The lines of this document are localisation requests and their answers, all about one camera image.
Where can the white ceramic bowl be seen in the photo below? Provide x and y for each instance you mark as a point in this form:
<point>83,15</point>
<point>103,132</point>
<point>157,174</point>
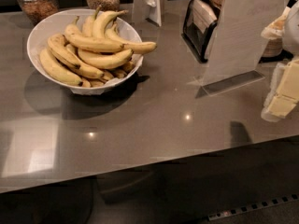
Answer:
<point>53,24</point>

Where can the back small yellow banana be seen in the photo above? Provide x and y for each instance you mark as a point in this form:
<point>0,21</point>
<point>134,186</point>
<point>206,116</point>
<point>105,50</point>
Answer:
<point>87,27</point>

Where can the centre curved yellow banana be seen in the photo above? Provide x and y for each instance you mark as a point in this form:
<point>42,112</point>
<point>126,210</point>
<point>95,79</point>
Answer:
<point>105,61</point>

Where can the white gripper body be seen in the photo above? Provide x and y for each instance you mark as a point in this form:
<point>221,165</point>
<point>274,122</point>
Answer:
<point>292,32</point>

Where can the small white sign stand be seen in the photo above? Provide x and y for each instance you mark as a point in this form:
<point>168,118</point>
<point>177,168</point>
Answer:
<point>148,10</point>

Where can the black napkin holder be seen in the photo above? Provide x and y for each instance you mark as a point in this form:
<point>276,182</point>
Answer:
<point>199,24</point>

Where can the left spotted yellow banana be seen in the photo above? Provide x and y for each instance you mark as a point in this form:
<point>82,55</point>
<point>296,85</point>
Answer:
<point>56,44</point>

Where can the wicker basket with cloth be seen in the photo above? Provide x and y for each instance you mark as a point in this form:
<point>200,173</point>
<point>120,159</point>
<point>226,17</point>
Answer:
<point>273,33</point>

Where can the left glass cereal jar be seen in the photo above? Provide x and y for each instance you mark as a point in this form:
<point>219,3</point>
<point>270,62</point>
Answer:
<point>38,10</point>

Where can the white paper sign stand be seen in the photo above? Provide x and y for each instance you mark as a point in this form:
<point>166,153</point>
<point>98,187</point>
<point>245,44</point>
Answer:
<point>237,45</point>

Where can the right long yellow banana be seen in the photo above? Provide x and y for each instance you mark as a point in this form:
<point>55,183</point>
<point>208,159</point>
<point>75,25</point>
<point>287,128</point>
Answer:
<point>136,47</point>

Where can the upright yellow banana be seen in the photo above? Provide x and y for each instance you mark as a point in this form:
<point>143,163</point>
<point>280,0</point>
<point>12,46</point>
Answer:
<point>103,20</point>

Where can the floor vent strip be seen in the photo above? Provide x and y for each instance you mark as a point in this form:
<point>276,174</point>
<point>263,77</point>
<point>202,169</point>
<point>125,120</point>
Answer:
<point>243,209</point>

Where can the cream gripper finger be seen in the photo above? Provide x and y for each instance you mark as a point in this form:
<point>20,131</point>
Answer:
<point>284,92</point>

